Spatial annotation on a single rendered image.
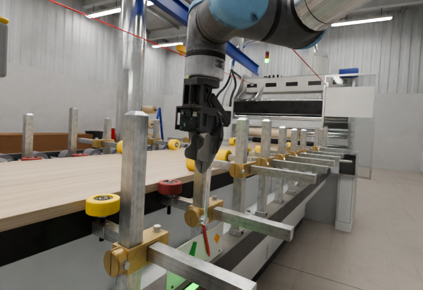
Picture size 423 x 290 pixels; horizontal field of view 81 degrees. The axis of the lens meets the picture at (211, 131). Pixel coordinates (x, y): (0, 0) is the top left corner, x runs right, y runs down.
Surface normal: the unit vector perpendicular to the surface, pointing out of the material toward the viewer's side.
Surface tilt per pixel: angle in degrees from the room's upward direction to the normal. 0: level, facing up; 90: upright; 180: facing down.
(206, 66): 89
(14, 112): 90
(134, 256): 90
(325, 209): 90
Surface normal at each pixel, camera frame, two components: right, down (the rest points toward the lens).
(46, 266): 0.84, 0.06
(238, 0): 0.29, 0.04
